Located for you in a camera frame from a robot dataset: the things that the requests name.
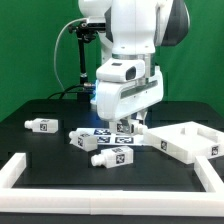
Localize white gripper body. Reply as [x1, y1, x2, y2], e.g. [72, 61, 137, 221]
[97, 71, 163, 121]

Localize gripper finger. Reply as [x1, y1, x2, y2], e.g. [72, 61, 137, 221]
[136, 110, 147, 121]
[122, 116, 132, 126]

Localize white square tabletop part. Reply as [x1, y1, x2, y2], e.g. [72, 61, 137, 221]
[143, 122, 224, 164]

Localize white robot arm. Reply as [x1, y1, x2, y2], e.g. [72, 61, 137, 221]
[78, 0, 190, 128]

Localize white sheet with tags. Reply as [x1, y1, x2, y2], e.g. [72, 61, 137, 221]
[78, 128, 145, 146]

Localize white U-shaped obstacle fence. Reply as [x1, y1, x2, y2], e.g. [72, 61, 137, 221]
[0, 153, 224, 217]

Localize black camera stand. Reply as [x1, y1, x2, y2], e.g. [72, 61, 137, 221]
[69, 22, 97, 102]

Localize grey cable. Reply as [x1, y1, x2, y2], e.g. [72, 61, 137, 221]
[53, 17, 88, 92]

